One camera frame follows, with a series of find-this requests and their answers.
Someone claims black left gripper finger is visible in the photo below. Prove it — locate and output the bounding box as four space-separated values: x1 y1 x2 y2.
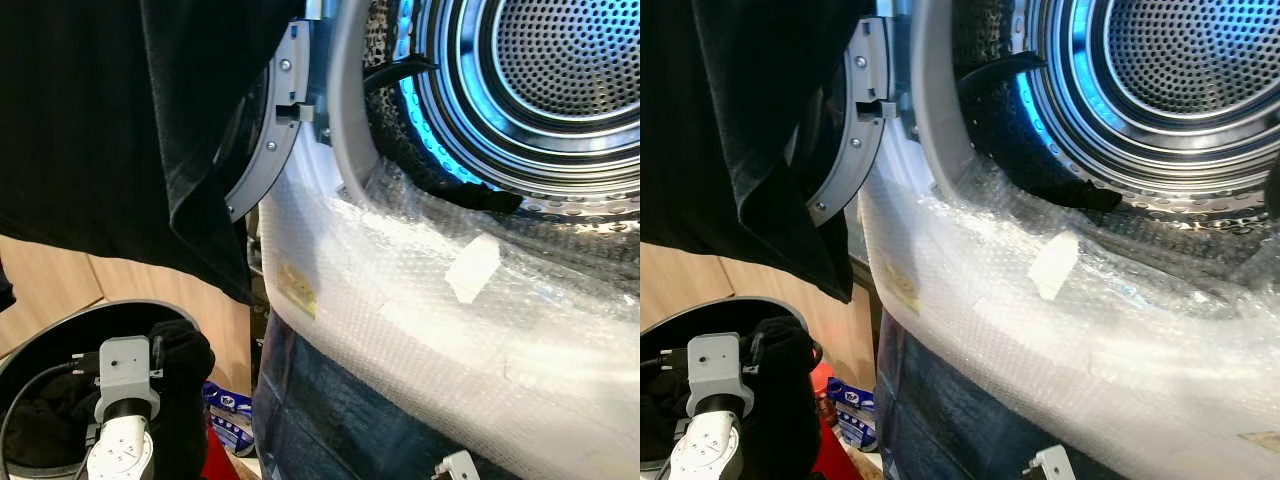
165 320 216 363
765 315 821 361
172 358 213 406
772 355 819 406

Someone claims black garment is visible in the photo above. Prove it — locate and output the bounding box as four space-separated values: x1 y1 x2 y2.
400 150 526 216
1000 150 1123 213

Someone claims white washing machine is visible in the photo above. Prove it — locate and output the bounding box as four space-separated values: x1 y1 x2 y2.
245 0 641 480
845 0 1280 480

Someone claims blue printed plastic bag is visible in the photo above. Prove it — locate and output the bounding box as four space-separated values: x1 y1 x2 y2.
825 378 876 451
203 380 257 458

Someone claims red plastic stool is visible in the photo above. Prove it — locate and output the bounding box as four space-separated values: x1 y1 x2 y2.
808 360 851 480
200 425 241 480

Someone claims black round bucket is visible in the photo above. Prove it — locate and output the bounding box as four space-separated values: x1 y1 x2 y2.
640 295 826 480
0 298 219 480

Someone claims light wooden cabinet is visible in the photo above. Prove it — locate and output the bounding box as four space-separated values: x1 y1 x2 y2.
640 235 866 401
0 235 253 396

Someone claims yellow sticker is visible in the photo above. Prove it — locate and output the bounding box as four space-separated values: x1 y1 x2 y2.
880 262 921 316
275 260 319 319

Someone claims black crumpled clothing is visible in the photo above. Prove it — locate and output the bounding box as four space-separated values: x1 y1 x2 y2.
8 365 101 471
640 365 691 466

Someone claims blue denim cloth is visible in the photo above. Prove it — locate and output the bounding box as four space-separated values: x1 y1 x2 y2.
875 315 1131 480
250 310 521 480

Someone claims grey round washer door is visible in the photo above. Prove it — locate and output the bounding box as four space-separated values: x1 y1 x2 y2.
222 18 319 223
805 15 903 229

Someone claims black hanging shirt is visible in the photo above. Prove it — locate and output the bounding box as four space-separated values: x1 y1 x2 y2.
0 0 306 306
640 0 873 303

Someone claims clear bubble wrap sheet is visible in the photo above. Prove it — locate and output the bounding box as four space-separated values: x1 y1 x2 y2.
255 160 641 480
860 155 1280 480

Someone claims white tape piece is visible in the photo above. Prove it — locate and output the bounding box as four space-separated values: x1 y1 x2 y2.
445 235 503 305
1028 232 1081 301

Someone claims grey washer door gasket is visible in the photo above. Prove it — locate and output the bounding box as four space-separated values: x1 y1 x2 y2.
326 0 406 206
910 0 991 196

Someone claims black curved drum bar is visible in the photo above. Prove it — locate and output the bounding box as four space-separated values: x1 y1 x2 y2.
362 55 439 93
955 50 1049 96

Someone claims perforated steel washer drum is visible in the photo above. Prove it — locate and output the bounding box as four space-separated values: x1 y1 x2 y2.
955 0 1280 233
365 0 641 226

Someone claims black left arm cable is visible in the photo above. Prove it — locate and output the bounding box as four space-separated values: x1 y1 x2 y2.
0 350 101 480
640 343 693 376

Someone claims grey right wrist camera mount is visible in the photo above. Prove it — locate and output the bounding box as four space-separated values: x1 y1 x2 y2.
433 450 483 480
1022 445 1076 480

